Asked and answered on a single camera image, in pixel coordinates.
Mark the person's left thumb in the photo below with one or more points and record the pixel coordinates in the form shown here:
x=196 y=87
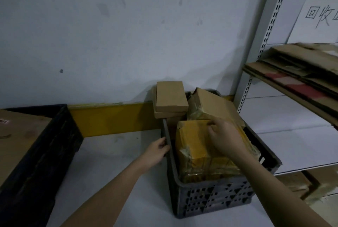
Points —
x=160 y=142

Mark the yellow metal beam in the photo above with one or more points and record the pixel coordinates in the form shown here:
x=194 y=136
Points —
x=113 y=118

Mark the yellow tape-wrapped parcel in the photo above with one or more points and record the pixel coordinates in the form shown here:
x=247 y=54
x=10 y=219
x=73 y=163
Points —
x=252 y=143

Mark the flat brown cardboard box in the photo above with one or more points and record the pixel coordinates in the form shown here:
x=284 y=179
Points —
x=169 y=115

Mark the brown taped cardboard parcel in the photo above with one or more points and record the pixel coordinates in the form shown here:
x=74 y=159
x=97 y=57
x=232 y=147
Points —
x=214 y=105

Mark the yellow taped cardboard parcel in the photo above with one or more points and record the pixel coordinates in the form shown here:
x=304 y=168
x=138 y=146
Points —
x=195 y=153

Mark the person's right thumb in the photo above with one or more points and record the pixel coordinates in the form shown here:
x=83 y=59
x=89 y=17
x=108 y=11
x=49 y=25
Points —
x=214 y=136

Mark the white paper sign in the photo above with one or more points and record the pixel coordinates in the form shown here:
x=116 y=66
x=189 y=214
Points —
x=316 y=18

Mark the brown cardboard sheet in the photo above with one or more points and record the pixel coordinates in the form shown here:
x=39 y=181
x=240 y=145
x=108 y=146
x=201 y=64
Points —
x=18 y=139

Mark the black plastic crate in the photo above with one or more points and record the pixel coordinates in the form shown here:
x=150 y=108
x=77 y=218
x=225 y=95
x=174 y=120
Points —
x=39 y=168

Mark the person's right hand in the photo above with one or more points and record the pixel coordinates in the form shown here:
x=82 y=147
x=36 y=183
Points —
x=228 y=139

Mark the person's left forearm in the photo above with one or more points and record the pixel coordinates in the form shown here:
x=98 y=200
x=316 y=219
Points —
x=105 y=197

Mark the person's left hand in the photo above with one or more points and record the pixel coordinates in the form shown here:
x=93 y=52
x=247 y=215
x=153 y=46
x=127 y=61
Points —
x=153 y=157

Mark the stack of flattened cardboard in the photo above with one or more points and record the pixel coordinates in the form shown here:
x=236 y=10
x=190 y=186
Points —
x=303 y=79

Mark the person's right forearm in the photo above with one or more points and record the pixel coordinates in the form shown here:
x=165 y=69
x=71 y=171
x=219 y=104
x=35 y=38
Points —
x=274 y=190

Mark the small brown cardboard box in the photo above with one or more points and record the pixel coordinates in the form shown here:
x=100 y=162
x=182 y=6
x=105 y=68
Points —
x=171 y=95

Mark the grey plastic crate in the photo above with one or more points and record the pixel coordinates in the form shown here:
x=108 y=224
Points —
x=211 y=195

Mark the white metal shelf rack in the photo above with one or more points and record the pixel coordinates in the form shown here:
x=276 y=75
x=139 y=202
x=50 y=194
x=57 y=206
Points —
x=285 y=118

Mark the crumpled taped cardboard boxes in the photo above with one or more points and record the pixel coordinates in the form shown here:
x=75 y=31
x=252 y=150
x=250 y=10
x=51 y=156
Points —
x=309 y=184

